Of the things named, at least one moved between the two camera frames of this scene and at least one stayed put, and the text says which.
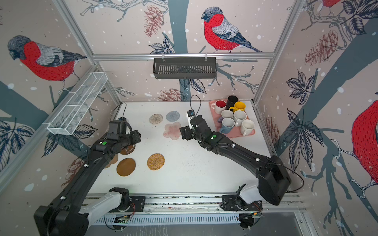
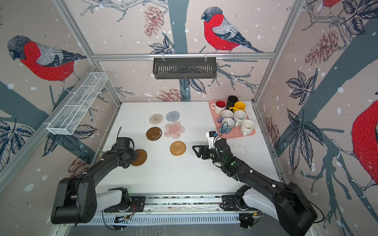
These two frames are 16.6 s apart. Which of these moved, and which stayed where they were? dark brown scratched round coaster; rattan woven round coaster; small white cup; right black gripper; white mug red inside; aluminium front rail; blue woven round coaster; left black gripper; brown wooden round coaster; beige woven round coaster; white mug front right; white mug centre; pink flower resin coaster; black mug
Moved: rattan woven round coaster; left black gripper; brown wooden round coaster; right black gripper; dark brown scratched round coaster
Stayed: white mug front right; pink flower resin coaster; beige woven round coaster; aluminium front rail; small white cup; white mug centre; blue woven round coaster; black mug; white mug red inside
